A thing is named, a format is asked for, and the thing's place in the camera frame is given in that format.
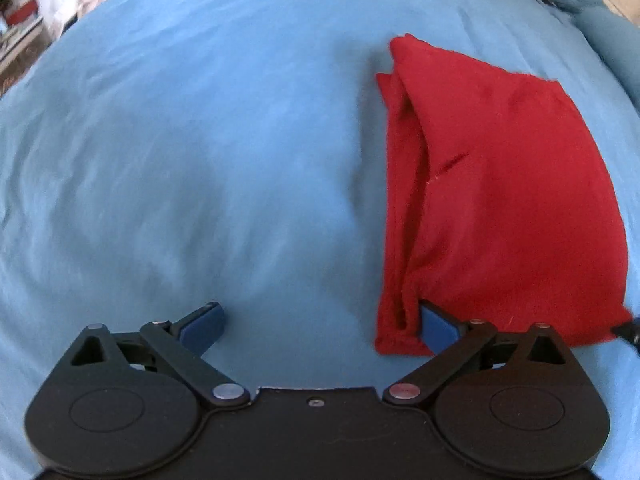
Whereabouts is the red box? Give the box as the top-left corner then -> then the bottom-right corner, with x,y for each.
6,0 -> 39,25

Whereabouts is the blue duvet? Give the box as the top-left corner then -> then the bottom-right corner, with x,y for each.
572,7 -> 640,108

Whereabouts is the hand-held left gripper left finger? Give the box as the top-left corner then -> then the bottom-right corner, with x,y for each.
62,301 -> 252,408

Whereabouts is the blue bed sheet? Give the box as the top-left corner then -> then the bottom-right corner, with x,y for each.
0,0 -> 640,480

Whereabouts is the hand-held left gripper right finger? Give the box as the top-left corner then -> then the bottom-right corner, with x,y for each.
382,300 -> 581,406

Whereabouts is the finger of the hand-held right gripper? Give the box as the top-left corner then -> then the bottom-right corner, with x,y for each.
612,314 -> 640,347

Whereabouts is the white shelf unit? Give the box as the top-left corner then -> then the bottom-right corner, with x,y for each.
0,0 -> 57,88

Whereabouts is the red knit sweater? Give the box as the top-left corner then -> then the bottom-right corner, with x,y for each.
374,34 -> 635,358

